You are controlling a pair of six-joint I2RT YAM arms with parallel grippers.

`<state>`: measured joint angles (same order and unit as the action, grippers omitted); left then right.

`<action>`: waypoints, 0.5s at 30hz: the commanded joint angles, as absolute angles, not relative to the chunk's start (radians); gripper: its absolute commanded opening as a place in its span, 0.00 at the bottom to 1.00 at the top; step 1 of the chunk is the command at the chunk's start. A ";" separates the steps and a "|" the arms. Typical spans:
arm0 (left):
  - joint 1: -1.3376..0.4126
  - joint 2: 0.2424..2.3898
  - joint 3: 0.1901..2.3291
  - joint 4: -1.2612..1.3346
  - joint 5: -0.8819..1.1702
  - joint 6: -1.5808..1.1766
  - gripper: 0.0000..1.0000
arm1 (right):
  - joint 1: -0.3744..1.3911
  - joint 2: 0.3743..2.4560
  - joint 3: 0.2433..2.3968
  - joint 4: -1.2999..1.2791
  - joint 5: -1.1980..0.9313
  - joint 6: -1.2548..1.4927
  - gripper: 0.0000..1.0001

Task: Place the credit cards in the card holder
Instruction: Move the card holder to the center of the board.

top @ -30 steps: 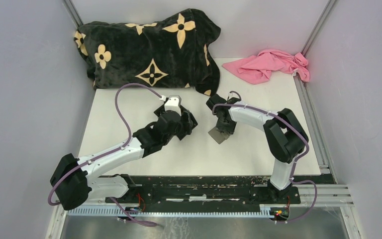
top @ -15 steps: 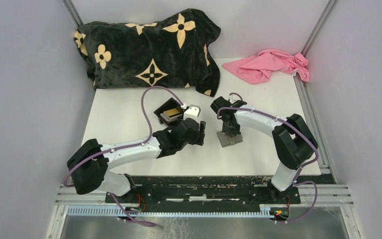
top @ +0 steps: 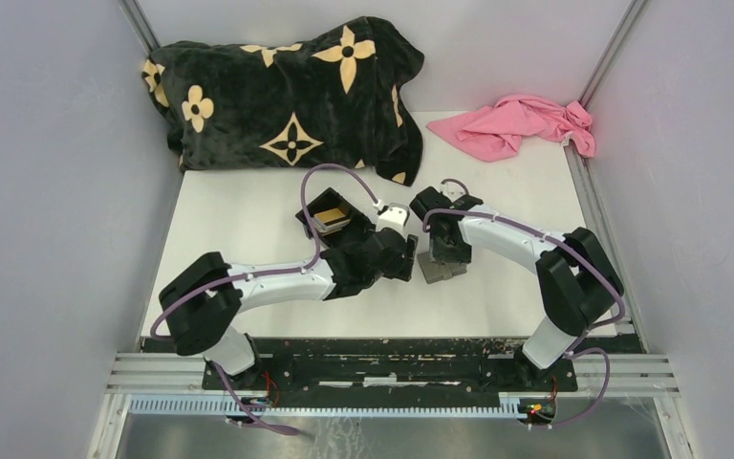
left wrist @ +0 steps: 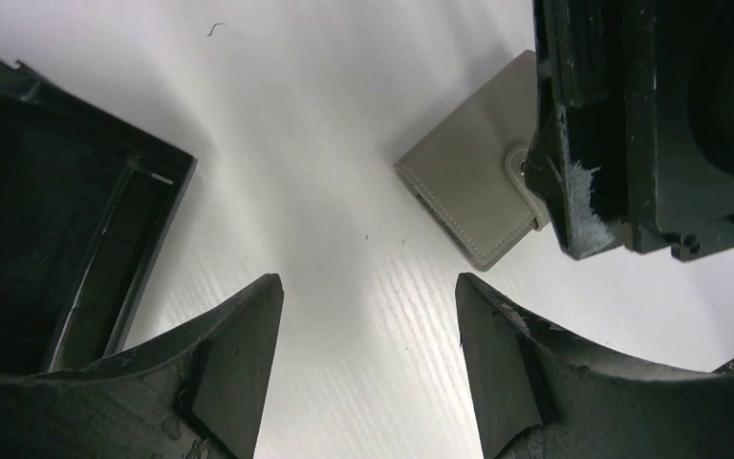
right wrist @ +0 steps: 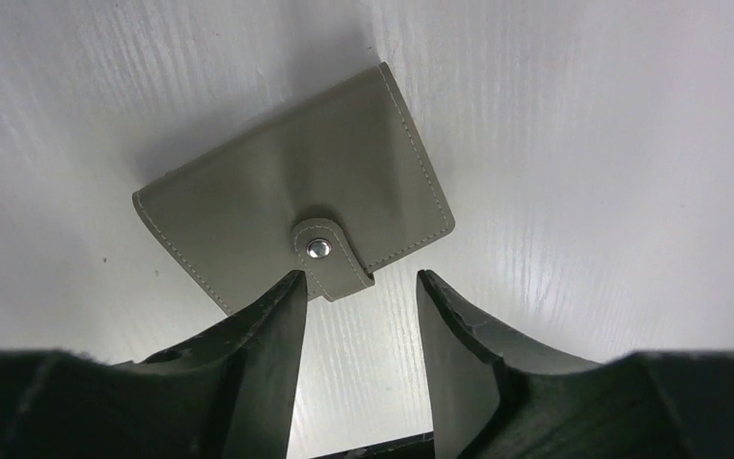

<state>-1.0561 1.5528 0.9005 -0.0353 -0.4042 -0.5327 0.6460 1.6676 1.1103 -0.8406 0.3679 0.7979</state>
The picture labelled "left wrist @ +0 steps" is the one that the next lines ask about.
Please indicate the black plastic card box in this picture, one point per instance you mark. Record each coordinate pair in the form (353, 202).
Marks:
(85, 202)

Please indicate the grey leather card holder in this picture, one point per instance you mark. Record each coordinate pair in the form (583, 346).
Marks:
(468, 172)

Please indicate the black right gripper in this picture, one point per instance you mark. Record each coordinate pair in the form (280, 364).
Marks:
(634, 144)

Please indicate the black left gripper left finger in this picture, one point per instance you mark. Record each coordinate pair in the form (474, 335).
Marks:
(195, 391)

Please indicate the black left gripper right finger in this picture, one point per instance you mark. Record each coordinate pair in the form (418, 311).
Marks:
(541, 391)

